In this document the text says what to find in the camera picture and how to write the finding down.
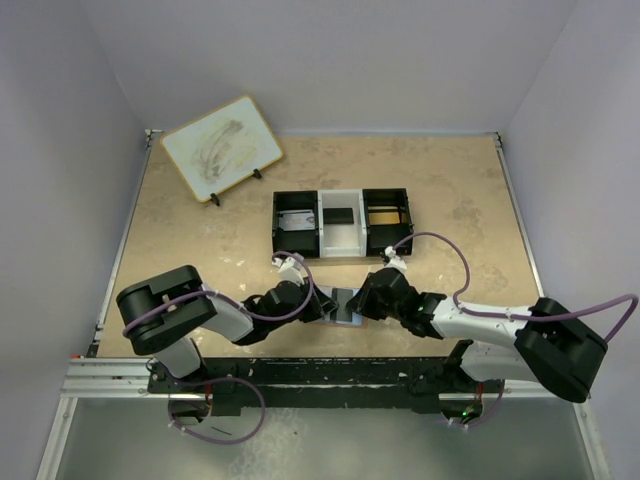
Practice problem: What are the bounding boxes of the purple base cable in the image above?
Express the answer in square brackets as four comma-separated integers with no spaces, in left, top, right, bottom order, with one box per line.
[447,374,507,432]
[167,377,266,445]

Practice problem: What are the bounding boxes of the whiteboard with orange frame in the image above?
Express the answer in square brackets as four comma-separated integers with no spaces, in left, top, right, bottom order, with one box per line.
[160,95,284,204]

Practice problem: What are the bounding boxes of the white middle bin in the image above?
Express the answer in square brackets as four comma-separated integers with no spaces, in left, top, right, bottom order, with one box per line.
[317,189,367,258]

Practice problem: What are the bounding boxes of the silver card in bin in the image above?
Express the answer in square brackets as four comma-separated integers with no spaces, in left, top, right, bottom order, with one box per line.
[278,209,316,231]

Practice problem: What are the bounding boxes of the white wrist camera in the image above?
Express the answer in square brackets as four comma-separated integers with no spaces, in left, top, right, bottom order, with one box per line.
[272,256,304,285]
[383,246,407,273]

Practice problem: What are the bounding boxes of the black left bin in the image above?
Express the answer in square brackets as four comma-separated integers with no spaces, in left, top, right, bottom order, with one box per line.
[271,190,320,258]

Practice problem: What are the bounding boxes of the black card in bin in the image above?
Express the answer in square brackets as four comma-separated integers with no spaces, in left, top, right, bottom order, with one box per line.
[322,207,355,225]

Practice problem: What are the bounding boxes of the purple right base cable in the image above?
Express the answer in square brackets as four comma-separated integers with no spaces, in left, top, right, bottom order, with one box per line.
[447,374,507,432]

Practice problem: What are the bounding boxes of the gold card in bin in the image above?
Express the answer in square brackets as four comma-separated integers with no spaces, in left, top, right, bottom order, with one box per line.
[368,210,402,225]

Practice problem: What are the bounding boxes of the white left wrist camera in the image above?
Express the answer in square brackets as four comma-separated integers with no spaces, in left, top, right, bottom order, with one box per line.
[272,256,304,285]

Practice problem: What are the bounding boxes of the black bin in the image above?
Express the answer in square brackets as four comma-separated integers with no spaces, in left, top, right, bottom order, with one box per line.
[363,188,414,257]
[271,190,320,258]

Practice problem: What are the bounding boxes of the black right bin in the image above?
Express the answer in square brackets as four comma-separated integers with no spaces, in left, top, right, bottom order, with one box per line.
[363,188,414,257]

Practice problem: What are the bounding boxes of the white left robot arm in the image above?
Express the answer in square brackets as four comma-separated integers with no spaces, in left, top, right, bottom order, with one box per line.
[116,265,339,392]

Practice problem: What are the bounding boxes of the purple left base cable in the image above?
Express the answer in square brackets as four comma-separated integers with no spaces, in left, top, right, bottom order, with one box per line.
[167,377,266,445]

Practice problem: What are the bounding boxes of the black card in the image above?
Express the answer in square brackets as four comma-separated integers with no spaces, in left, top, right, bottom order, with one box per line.
[329,288,354,325]
[322,207,355,225]

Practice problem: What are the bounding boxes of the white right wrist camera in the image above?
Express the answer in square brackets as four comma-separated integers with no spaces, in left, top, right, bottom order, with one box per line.
[383,246,407,273]

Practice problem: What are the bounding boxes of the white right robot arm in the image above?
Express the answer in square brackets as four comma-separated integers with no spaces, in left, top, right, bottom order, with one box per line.
[346,268,608,403]

